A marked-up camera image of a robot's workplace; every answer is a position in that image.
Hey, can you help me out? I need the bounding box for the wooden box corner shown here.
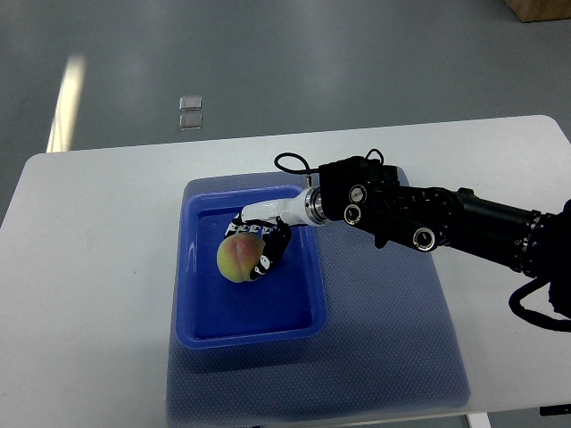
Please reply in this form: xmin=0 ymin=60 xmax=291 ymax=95
xmin=504 ymin=0 xmax=570 ymax=23

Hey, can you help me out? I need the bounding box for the metal floor plate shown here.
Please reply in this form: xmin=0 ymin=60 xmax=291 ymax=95
xmin=178 ymin=112 xmax=203 ymax=131
xmin=178 ymin=95 xmax=203 ymax=111

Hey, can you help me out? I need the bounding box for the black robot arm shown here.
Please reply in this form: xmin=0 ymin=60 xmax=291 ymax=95
xmin=298 ymin=149 xmax=570 ymax=333

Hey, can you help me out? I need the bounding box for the grey blue mat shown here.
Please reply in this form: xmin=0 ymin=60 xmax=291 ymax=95
xmin=166 ymin=173 xmax=470 ymax=427

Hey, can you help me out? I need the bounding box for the blue plastic tray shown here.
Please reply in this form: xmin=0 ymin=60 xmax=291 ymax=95
xmin=173 ymin=185 xmax=328 ymax=350

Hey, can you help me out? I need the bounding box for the upper metal floor plate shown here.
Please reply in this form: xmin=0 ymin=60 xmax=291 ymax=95
xmin=178 ymin=95 xmax=203 ymax=111

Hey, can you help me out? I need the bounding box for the yellow red peach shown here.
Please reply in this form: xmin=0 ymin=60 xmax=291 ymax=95
xmin=217 ymin=233 xmax=265 ymax=284

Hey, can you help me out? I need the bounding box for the white table leg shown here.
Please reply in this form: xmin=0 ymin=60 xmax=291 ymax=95
xmin=467 ymin=413 xmax=492 ymax=428

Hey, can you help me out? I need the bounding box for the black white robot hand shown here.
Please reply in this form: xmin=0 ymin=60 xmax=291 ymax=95
xmin=223 ymin=186 xmax=327 ymax=282

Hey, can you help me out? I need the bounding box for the lower metal floor plate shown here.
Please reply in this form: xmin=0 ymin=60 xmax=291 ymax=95
xmin=178 ymin=112 xmax=203 ymax=131

